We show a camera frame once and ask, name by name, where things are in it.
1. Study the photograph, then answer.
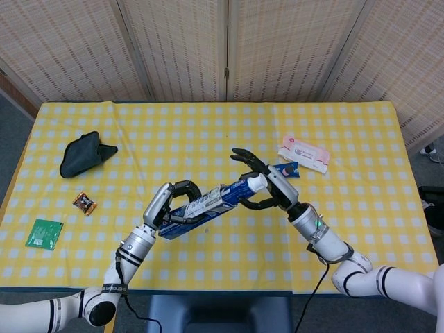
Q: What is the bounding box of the pink white wet wipes pack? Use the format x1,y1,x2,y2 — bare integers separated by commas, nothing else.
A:
277,135,331,174

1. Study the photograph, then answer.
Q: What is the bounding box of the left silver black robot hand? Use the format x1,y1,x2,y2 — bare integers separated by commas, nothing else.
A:
142,179,203,232

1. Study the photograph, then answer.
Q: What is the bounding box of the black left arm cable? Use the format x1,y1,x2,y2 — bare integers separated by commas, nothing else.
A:
123,294,163,333

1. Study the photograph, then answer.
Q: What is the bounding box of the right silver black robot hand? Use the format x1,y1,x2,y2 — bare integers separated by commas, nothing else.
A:
230,148,301,212

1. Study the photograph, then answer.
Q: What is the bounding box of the green sachet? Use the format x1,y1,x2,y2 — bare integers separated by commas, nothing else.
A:
24,219,65,251

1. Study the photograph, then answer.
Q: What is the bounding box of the black bag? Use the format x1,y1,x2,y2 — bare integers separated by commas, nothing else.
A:
418,186,444,237

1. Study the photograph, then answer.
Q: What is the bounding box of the woven bamboo screen panel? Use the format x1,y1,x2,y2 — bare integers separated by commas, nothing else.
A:
116,0,230,103
227,0,367,103
0,0,153,103
321,0,444,150

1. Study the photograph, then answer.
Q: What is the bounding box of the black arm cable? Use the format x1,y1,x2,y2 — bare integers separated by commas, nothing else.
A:
294,263,331,333
123,294,163,333

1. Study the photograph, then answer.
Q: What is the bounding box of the blue Oreo cookie packet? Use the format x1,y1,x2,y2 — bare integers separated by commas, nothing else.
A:
273,162,300,178

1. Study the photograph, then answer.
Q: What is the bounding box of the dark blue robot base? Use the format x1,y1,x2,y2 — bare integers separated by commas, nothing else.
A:
145,294,294,333

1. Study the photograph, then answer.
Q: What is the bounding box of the brown orange snack packet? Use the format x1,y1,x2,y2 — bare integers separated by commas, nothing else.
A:
71,192,98,217

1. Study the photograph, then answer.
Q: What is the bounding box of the dark green folded cloth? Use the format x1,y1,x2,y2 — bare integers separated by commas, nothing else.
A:
59,130,119,179

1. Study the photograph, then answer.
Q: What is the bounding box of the yellow white checked tablecloth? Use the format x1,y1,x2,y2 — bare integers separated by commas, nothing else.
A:
0,100,444,295

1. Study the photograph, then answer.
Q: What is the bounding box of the blue white Crest toothpaste tube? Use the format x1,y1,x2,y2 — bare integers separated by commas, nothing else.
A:
227,174,270,202

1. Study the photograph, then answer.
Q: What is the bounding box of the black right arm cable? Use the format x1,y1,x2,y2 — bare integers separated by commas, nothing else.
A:
294,263,331,333

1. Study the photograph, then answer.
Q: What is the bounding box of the blue Crest toothpaste box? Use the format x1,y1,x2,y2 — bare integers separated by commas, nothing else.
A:
158,185,240,241

